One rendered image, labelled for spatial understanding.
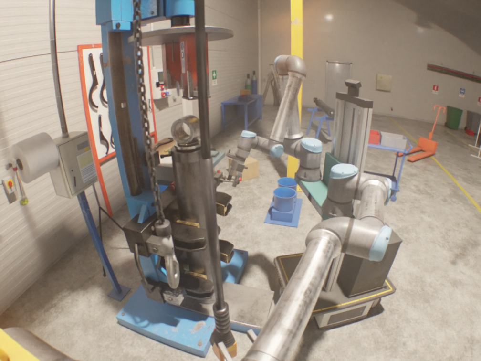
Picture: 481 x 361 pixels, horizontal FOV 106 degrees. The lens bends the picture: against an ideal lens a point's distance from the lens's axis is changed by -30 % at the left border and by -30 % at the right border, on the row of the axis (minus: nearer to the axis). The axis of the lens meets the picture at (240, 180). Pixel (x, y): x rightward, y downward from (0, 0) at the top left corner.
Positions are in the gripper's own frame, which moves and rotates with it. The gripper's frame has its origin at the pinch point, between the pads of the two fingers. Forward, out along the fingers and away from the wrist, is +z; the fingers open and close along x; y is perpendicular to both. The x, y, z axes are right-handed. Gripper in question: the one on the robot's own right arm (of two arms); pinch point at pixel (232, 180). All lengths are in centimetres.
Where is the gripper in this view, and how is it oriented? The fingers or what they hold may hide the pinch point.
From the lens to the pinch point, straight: 170.2
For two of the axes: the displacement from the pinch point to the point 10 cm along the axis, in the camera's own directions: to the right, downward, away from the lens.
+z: -3.4, 9.2, 2.0
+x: -2.9, -3.1, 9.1
